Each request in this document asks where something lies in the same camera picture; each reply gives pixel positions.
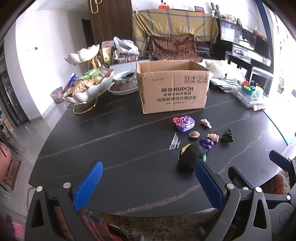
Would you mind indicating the wooden chair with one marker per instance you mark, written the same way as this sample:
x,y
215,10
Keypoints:
x,y
10,166

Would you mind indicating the white patterned bowl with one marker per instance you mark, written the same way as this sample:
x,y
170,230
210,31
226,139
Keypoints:
x,y
124,83

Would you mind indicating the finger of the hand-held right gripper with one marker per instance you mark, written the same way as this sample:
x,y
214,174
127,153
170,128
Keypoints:
x,y
240,179
278,158

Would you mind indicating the red box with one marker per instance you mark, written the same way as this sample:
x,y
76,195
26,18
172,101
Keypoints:
x,y
164,7

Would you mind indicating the small white bottle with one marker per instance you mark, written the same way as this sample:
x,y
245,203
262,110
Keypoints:
x,y
259,107

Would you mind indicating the white plush toy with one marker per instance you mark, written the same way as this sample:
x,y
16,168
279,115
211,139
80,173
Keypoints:
x,y
219,68

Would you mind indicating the brown patterned cloth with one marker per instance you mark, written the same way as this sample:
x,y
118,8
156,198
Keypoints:
x,y
175,46

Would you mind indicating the yellow plaid blanket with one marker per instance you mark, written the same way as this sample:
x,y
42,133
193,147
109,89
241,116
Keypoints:
x,y
173,20

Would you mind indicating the purple toy grapes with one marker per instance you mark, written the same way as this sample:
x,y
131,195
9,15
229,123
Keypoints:
x,y
205,143

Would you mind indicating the purple toy camera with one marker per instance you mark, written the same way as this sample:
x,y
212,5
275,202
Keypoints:
x,y
185,124

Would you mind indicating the clear storage box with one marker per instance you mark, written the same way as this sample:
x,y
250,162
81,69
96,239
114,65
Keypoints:
x,y
245,99

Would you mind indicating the red patterned cushion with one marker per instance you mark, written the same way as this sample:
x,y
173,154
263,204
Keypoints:
x,y
279,184

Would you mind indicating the white shell tiered snack stand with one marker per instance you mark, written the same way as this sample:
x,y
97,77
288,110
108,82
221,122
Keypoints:
x,y
78,56

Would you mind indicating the brown cardboard box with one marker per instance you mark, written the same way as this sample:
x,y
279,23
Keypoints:
x,y
173,92

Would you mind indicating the black piano bench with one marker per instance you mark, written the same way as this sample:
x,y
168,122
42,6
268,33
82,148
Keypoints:
x,y
261,74

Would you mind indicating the white rabbit figure toy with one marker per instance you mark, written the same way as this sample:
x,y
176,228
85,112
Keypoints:
x,y
205,123

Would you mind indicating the brown toy football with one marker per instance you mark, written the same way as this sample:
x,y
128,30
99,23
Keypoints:
x,y
194,135

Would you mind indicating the green toy house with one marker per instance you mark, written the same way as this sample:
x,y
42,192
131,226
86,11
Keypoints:
x,y
253,91

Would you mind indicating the white plastic bag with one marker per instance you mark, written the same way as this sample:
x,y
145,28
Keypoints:
x,y
126,46

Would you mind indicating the purple waste basket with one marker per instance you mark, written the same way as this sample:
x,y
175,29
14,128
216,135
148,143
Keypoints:
x,y
57,96

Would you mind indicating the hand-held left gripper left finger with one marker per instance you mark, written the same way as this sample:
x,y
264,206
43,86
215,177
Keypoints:
x,y
89,185

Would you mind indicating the white shallow dish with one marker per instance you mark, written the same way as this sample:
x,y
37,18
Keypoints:
x,y
120,92

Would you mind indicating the dark display cabinet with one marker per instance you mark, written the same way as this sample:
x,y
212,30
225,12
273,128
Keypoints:
x,y
11,92

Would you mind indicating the brown snack pouch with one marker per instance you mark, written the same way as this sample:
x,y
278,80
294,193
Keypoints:
x,y
101,58

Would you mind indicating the beige figure toy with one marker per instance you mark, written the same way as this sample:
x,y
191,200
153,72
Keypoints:
x,y
212,137

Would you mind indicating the grey plush rabbit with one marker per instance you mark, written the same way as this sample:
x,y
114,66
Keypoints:
x,y
215,10

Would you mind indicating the green toy army vehicle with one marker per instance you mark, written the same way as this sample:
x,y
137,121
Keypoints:
x,y
227,136

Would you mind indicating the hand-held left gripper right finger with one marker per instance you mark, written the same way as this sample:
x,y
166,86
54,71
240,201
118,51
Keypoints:
x,y
209,187

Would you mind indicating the stack of papers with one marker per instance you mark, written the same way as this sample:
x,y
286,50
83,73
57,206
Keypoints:
x,y
222,84

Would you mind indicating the green label snack pouch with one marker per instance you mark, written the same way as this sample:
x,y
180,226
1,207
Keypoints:
x,y
108,55

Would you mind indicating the clear plastic toy piece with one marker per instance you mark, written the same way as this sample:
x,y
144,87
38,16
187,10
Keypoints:
x,y
174,141

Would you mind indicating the black piano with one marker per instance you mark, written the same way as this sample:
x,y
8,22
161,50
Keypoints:
x,y
245,48

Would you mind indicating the black marble desktop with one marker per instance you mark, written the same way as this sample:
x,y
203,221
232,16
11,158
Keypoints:
x,y
104,139

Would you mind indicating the pink white pack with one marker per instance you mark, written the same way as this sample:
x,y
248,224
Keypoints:
x,y
108,44

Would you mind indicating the pile of snack packets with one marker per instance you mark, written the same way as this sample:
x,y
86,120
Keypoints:
x,y
85,83

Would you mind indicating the black television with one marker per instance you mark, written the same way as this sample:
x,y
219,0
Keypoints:
x,y
205,52

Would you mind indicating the black yellow plush toy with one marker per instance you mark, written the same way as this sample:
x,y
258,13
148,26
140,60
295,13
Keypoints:
x,y
189,160

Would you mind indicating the red framed tablet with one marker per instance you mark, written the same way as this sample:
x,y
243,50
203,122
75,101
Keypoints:
x,y
199,9

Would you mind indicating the foil tray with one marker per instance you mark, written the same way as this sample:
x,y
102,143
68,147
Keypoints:
x,y
127,59

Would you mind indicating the brown teddy plush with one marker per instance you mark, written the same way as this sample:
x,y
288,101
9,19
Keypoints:
x,y
230,18

